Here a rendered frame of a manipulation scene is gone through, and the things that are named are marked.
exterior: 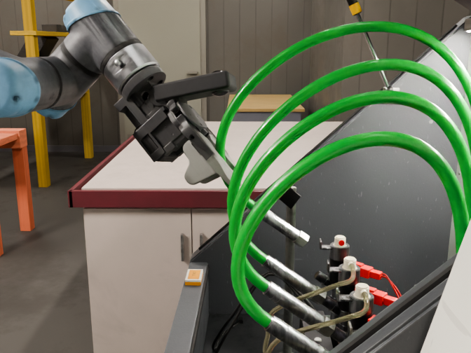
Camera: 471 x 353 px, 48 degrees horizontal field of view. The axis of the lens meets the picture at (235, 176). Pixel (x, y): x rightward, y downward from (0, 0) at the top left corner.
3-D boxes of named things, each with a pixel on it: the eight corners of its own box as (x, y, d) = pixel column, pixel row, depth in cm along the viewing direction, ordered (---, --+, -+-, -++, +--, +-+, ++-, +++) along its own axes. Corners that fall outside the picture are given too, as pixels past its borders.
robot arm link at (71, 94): (-4, 90, 78) (41, 36, 75) (36, 84, 88) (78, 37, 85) (33, 129, 78) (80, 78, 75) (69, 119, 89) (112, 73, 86)
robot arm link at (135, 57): (152, 49, 83) (129, 36, 75) (170, 71, 82) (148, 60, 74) (119, 82, 84) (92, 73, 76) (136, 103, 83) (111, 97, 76)
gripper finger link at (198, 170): (210, 208, 75) (174, 159, 78) (242, 181, 74) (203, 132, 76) (202, 208, 72) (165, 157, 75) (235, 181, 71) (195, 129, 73)
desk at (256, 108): (289, 156, 672) (290, 94, 652) (302, 186, 530) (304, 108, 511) (229, 156, 672) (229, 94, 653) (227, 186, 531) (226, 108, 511)
